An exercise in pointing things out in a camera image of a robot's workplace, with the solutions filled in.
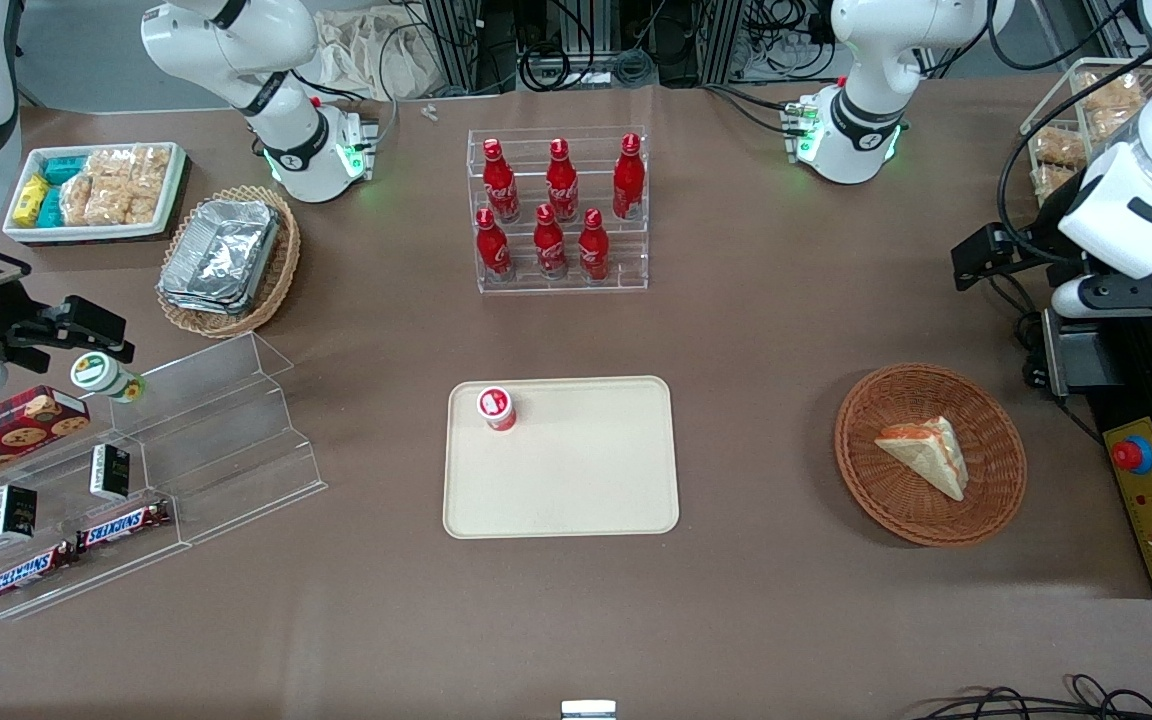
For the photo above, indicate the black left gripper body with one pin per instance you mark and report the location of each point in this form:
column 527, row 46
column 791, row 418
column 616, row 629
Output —
column 1037, row 244

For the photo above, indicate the triangular sandwich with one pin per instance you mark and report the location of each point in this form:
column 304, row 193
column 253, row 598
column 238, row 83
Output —
column 926, row 455

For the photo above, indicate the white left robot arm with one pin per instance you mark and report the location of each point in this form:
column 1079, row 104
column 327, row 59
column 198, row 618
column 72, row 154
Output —
column 866, row 120

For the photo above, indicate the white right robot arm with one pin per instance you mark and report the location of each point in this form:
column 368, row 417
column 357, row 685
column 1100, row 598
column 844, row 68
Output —
column 266, row 50

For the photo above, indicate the white rectangular snack tray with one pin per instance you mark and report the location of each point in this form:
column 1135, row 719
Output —
column 86, row 232

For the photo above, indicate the oval light wicker basket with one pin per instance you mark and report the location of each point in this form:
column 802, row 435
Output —
column 276, row 280

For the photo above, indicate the round brown wicker basket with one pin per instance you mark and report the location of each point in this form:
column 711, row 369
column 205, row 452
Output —
column 886, row 500

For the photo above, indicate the beige plastic tray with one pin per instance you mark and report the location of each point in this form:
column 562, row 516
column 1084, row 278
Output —
column 576, row 470

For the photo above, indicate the green white lidded cup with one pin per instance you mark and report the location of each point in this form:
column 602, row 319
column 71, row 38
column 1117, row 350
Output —
column 101, row 375

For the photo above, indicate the yellow snack packet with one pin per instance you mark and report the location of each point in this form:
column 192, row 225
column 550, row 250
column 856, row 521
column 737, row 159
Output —
column 30, row 200

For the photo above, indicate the teal snack packet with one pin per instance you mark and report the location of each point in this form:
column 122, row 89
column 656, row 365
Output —
column 50, row 207
column 64, row 169

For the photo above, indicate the clear rice cracker bag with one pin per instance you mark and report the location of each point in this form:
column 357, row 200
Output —
column 148, row 180
column 110, row 185
column 77, row 200

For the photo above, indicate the small black box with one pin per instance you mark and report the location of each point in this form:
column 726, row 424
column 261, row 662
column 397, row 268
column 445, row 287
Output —
column 13, row 512
column 110, row 472

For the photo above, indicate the red plaid cookie box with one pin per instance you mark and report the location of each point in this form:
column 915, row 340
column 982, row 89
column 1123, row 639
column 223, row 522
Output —
column 6, row 430

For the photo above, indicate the stack of foil trays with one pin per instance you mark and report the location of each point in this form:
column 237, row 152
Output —
column 221, row 255

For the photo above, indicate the clear acrylic stepped shelf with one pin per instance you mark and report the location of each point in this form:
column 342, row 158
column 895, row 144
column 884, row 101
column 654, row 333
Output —
column 226, row 440

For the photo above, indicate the black machine with red button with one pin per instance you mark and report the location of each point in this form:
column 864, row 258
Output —
column 1136, row 370

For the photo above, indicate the Snickers chocolate bar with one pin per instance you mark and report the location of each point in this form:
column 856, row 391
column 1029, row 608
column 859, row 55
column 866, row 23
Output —
column 124, row 526
column 31, row 572

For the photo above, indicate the red emergency stop button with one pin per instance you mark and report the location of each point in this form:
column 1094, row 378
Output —
column 1133, row 455

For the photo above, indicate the clear acrylic bottle rack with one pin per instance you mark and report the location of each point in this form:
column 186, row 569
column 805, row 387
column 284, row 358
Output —
column 626, row 260

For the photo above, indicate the red cola bottle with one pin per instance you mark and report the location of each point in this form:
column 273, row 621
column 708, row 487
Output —
column 550, row 248
column 593, row 250
column 493, row 250
column 500, row 185
column 562, row 185
column 628, row 180

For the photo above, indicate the white cloth bag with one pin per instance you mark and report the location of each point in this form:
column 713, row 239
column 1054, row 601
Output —
column 376, row 55

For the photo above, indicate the red white lidded cup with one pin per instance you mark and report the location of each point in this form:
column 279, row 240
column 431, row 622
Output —
column 497, row 405

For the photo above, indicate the white box at edge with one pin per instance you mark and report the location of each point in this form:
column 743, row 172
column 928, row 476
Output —
column 588, row 710

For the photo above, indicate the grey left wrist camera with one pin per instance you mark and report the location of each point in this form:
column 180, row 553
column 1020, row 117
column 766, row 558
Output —
column 1126, row 295

